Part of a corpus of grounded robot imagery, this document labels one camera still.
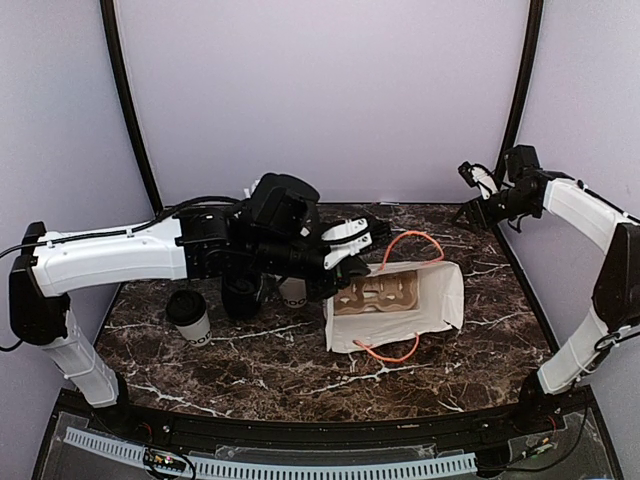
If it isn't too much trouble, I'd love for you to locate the black front table rail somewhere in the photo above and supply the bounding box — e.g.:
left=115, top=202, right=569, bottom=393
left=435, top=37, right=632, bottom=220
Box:
left=74, top=376, right=594, bottom=452

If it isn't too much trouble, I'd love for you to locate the black left corner post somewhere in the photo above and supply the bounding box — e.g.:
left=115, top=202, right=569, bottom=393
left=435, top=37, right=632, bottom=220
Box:
left=99, top=0, right=164, bottom=214

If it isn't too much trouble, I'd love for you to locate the stack of black cup lids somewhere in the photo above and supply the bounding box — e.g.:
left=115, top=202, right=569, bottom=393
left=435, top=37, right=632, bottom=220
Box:
left=221, top=275, right=263, bottom=321

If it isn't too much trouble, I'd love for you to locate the stack of white paper cups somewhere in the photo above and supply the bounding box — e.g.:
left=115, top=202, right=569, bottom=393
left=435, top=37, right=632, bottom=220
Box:
left=278, top=278, right=307, bottom=309

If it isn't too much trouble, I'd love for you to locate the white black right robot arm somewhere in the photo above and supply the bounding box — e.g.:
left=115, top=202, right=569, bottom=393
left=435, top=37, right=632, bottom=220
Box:
left=457, top=154, right=639, bottom=434

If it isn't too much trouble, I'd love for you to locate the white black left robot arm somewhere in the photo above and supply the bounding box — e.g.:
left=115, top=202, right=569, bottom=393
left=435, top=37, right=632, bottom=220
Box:
left=8, top=197, right=391, bottom=436

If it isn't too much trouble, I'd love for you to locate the grey slotted cable duct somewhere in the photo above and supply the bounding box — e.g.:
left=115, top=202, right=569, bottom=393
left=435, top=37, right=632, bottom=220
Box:
left=63, top=427, right=478, bottom=479

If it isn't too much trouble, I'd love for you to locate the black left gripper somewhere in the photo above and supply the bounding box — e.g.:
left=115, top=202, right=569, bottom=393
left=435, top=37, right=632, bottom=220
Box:
left=250, top=220, right=372, bottom=303

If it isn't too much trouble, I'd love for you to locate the black corner post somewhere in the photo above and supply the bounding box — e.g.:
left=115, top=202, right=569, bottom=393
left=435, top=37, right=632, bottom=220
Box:
left=495, top=0, right=544, bottom=182
left=99, top=0, right=164, bottom=214

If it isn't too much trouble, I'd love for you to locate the black right corner post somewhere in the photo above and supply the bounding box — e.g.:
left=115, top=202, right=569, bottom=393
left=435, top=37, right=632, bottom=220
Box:
left=495, top=0, right=544, bottom=182

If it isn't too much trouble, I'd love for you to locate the single white paper cup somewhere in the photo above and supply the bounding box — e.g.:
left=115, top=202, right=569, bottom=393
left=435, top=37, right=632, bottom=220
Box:
left=176, top=313, right=212, bottom=348

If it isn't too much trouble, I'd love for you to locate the brown cardboard cup carrier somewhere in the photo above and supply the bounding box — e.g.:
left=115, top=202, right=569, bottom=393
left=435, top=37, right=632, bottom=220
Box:
left=333, top=271, right=419, bottom=316

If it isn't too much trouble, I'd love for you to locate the printed paper takeout bag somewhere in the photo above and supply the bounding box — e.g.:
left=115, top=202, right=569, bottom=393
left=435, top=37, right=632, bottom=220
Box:
left=323, top=231, right=464, bottom=363

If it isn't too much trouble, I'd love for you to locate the single black cup lid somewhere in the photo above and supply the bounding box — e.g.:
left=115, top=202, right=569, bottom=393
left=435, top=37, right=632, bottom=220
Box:
left=165, top=290, right=206, bottom=327

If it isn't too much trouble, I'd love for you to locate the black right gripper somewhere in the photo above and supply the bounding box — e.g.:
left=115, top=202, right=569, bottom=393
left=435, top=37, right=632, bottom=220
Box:
left=452, top=186, right=539, bottom=233

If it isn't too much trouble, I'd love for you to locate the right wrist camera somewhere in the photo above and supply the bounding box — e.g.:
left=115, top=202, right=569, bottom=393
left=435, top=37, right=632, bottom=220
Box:
left=504, top=145, right=540, bottom=183

